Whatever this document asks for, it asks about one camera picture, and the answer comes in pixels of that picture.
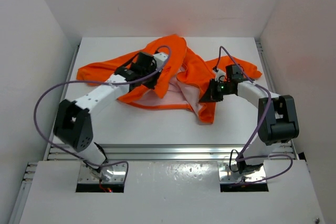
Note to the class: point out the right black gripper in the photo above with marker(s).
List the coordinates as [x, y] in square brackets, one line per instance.
[210, 95]

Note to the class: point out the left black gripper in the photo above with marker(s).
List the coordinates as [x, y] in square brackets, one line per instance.
[151, 84]

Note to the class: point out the orange zip jacket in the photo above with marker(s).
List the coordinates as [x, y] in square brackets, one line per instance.
[184, 79]

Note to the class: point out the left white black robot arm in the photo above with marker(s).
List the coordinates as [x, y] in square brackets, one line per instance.
[73, 124]

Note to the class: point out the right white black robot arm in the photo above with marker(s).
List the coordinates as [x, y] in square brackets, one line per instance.
[277, 120]

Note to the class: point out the white front cover panel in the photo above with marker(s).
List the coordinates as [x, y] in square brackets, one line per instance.
[171, 192]

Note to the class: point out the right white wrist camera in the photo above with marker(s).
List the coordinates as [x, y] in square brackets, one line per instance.
[220, 75]

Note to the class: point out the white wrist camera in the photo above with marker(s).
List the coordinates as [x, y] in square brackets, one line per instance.
[220, 75]
[159, 59]

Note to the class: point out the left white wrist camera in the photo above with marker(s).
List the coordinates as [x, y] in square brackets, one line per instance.
[159, 59]

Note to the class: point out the aluminium extrusion rail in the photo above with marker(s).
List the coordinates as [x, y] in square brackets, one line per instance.
[167, 152]

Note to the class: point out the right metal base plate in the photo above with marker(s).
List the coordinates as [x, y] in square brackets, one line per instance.
[226, 176]

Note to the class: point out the metal base plate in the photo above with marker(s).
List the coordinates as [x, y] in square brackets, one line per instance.
[226, 176]
[113, 174]

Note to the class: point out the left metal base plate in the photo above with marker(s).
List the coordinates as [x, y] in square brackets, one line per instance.
[113, 174]

